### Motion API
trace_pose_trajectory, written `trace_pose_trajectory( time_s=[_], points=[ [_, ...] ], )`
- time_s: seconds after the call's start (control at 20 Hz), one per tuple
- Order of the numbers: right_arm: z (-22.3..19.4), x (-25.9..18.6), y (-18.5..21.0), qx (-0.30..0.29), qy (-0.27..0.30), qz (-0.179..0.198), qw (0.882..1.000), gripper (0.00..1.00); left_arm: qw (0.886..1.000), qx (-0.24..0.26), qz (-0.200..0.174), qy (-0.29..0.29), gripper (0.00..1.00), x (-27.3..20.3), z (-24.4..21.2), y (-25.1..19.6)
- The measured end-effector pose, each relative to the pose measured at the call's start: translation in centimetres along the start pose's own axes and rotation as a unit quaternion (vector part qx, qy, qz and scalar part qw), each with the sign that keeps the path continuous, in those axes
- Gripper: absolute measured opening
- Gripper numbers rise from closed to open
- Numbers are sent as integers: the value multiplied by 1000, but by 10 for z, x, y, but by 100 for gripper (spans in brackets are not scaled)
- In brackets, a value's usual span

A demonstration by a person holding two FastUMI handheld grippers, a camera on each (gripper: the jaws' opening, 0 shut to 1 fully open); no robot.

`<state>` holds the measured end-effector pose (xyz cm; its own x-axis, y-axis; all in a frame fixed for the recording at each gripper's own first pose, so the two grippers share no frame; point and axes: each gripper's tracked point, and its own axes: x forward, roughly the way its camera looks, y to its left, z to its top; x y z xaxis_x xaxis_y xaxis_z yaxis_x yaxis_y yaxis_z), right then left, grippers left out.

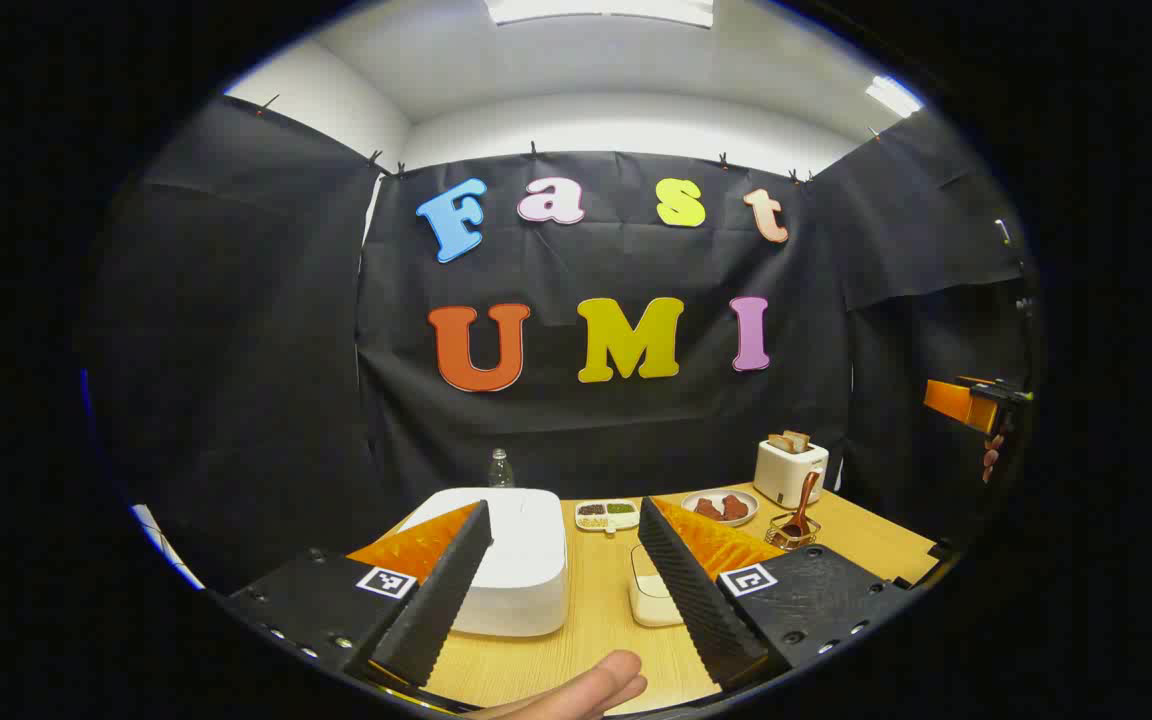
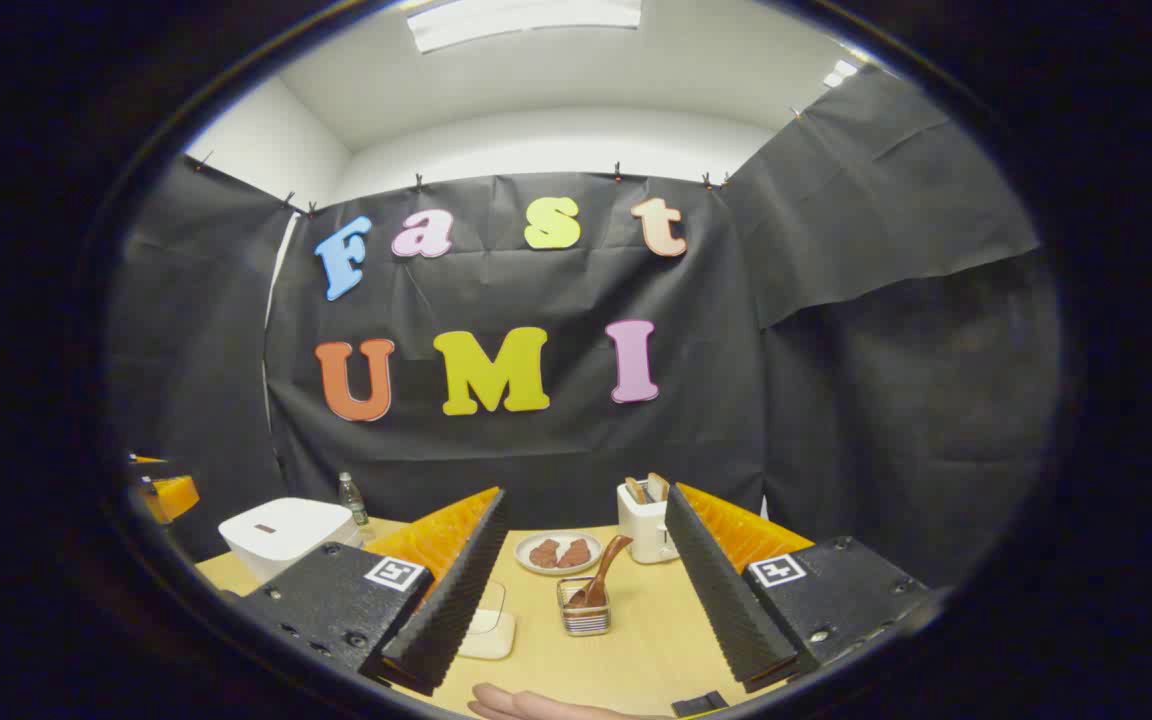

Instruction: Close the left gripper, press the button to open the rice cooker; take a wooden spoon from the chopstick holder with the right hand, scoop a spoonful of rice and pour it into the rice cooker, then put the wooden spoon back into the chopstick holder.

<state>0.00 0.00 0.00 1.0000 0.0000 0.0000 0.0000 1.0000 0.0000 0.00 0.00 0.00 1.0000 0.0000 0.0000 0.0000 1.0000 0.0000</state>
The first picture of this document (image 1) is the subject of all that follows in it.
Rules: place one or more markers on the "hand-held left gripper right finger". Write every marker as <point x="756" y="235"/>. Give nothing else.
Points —
<point x="696" y="600"/>

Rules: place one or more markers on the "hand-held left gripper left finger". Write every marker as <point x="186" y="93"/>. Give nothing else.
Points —
<point x="436" y="600"/>

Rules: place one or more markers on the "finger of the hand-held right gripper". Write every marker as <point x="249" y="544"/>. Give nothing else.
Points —
<point x="956" y="402"/>

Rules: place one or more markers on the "clear container of rice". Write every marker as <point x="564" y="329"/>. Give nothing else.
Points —
<point x="651" y="600"/>

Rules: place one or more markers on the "white rice cooker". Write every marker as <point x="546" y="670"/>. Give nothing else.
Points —
<point x="521" y="560"/>

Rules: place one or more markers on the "brown wooden spoon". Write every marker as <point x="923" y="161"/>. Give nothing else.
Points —
<point x="804" y="500"/>

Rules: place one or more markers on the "white round plate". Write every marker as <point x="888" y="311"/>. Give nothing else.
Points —
<point x="721" y="522"/>

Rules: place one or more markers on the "brown meat piece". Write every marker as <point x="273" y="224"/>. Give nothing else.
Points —
<point x="708" y="508"/>
<point x="735" y="507"/>

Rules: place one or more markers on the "white divided condiment dish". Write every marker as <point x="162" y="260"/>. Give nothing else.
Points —
<point x="606" y="515"/>

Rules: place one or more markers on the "clear plastic water bottle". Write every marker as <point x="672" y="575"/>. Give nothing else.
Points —
<point x="501" y="470"/>

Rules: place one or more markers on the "white toaster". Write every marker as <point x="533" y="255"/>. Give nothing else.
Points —
<point x="786" y="475"/>

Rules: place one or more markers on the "black backdrop cloth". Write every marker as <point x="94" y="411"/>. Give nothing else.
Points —
<point x="266" y="350"/>

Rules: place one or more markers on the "small ceiling light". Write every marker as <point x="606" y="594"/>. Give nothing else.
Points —
<point x="894" y="96"/>

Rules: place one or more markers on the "large ceiling light panel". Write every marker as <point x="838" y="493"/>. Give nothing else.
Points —
<point x="596" y="10"/>

